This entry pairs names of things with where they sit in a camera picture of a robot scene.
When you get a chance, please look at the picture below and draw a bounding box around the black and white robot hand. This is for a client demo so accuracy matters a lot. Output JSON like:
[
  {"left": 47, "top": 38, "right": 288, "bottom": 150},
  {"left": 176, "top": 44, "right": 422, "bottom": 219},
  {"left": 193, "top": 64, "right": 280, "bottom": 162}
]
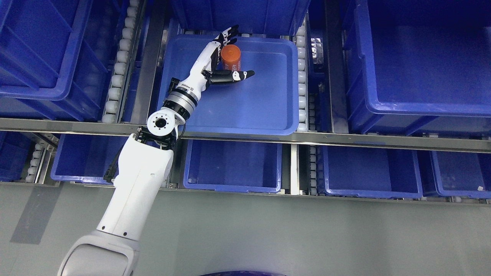
[{"left": 174, "top": 25, "right": 255, "bottom": 101}]

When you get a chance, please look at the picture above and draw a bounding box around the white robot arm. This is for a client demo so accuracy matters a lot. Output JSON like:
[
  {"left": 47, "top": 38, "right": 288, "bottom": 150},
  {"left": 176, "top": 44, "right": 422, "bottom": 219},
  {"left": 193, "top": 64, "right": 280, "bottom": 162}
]
[{"left": 58, "top": 96, "right": 198, "bottom": 276}]

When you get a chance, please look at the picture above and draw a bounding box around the metal shelf rack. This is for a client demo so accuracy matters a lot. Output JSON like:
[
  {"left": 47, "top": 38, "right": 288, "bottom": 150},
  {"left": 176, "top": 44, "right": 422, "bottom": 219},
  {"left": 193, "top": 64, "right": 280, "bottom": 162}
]
[{"left": 1, "top": 1, "right": 490, "bottom": 196}]

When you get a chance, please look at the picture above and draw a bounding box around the shallow blue tray bin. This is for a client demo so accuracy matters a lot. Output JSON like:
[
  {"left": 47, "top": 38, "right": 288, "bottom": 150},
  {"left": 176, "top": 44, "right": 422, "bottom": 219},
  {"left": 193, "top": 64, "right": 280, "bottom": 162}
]
[{"left": 186, "top": 37, "right": 299, "bottom": 136}]

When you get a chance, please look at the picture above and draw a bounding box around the blue bin upper centre back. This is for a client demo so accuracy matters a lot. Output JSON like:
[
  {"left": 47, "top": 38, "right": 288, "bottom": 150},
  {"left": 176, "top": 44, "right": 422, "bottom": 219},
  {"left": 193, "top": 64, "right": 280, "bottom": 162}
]
[{"left": 170, "top": 0, "right": 310, "bottom": 36}]

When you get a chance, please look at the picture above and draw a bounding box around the blue bin lower centre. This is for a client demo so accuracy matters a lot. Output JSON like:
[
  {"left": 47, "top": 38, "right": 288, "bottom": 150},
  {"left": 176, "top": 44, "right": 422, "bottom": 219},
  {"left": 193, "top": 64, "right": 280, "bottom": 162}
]
[{"left": 183, "top": 140, "right": 282, "bottom": 194}]

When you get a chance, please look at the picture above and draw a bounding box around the blue bin lower left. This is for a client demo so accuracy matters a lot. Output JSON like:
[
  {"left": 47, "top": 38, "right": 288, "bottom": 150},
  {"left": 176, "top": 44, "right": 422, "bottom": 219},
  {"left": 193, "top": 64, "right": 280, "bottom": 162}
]
[{"left": 50, "top": 134, "right": 128, "bottom": 185}]

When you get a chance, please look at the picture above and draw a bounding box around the blue bin upper left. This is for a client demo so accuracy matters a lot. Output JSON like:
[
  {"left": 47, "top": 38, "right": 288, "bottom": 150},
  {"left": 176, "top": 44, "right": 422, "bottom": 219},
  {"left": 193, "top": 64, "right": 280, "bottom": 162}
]
[{"left": 0, "top": 0, "right": 129, "bottom": 121}]

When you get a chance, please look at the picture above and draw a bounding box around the blue bin lower right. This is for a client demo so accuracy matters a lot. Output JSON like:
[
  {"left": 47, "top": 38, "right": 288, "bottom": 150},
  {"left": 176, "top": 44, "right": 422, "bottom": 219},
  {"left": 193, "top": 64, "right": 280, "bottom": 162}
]
[{"left": 316, "top": 146, "right": 423, "bottom": 199}]

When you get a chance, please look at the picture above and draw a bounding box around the blue bin far left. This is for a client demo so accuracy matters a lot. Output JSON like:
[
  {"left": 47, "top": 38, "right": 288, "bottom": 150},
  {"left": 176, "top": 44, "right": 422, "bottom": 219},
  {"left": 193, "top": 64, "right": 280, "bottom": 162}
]
[{"left": 0, "top": 131, "right": 32, "bottom": 182}]

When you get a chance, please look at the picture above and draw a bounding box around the blue bin upper right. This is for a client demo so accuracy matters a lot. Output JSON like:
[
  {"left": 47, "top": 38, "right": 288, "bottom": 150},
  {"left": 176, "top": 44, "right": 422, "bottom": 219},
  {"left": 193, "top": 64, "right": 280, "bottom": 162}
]
[{"left": 340, "top": 0, "right": 491, "bottom": 137}]

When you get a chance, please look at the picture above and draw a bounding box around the blue bin far right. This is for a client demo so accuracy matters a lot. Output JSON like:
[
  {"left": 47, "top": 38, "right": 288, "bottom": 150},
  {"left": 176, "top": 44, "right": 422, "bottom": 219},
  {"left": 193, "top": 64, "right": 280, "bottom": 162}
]
[{"left": 416, "top": 151, "right": 491, "bottom": 199}]

